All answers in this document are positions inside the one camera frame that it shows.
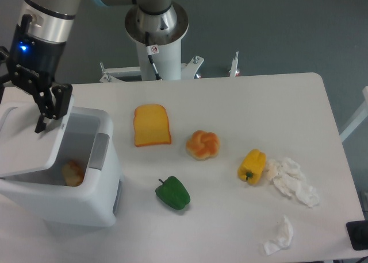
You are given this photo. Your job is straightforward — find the large crumpled white tissue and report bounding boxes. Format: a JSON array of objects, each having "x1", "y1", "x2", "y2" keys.
[{"x1": 264, "y1": 157, "x2": 320, "y2": 208}]

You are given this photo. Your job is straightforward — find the white frame at right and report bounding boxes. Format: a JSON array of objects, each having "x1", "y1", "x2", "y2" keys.
[{"x1": 340, "y1": 86, "x2": 367, "y2": 142}]

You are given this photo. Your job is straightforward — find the green bell pepper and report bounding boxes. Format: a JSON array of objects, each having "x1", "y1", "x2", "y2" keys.
[{"x1": 155, "y1": 176, "x2": 191, "y2": 210}]

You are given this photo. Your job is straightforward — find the black device at edge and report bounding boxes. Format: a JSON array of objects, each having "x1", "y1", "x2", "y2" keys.
[{"x1": 346, "y1": 221, "x2": 367, "y2": 250}]

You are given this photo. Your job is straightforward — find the bread roll inside can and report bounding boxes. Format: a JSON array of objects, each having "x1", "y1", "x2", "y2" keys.
[{"x1": 62, "y1": 161, "x2": 85, "y2": 187}]

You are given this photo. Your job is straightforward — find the orange toast slice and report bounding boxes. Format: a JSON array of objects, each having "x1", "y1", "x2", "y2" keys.
[{"x1": 133, "y1": 104, "x2": 172, "y2": 147}]

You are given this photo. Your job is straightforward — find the yellow bell pepper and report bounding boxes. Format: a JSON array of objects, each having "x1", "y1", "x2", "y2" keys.
[{"x1": 237, "y1": 149, "x2": 266, "y2": 185}]

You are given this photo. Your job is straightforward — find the knotted bread roll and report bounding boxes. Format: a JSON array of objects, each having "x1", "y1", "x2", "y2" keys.
[{"x1": 186, "y1": 130, "x2": 221, "y2": 161}]

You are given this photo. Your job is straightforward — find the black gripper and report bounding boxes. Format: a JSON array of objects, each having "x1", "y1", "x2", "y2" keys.
[{"x1": 0, "y1": 14, "x2": 72, "y2": 133}]

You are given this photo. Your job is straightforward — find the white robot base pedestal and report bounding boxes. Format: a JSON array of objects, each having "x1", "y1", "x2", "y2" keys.
[{"x1": 100, "y1": 2, "x2": 205, "y2": 83}]

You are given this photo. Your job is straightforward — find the white trash can lid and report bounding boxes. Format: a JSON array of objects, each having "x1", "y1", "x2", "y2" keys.
[{"x1": 1, "y1": 99, "x2": 74, "y2": 177}]

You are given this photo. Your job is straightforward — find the small crumpled white tissue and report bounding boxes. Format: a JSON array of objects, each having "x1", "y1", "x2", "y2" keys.
[{"x1": 263, "y1": 215, "x2": 294, "y2": 256}]

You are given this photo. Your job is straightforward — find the white trash can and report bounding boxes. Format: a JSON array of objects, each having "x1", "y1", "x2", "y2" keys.
[{"x1": 1, "y1": 102, "x2": 123, "y2": 227}]

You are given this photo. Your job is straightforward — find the robot base cable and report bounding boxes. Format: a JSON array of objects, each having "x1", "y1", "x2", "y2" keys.
[{"x1": 145, "y1": 32, "x2": 162, "y2": 81}]

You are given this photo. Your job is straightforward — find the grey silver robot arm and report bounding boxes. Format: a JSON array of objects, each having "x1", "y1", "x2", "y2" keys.
[{"x1": 1, "y1": 0, "x2": 178, "y2": 133}]

